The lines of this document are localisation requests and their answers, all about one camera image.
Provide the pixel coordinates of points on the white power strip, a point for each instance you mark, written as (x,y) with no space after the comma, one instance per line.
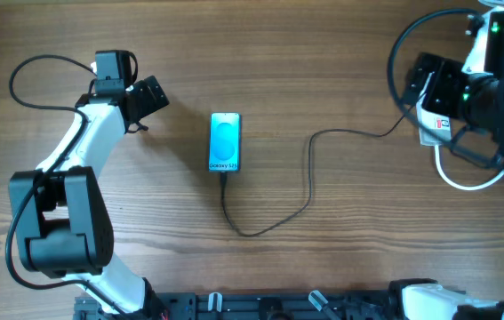
(440,125)

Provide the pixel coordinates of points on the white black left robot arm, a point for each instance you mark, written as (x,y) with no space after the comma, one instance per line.
(61,233)

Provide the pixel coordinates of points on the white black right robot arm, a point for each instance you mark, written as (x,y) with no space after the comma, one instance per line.
(477,137)

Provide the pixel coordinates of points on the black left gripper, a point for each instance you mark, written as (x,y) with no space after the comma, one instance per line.
(153,100)

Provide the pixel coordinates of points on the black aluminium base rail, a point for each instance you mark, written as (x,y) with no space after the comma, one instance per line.
(351,305)

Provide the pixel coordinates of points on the blue screen Galaxy smartphone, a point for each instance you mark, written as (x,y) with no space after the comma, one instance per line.
(224,142)

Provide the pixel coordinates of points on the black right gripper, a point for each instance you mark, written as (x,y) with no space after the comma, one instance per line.
(444,71)

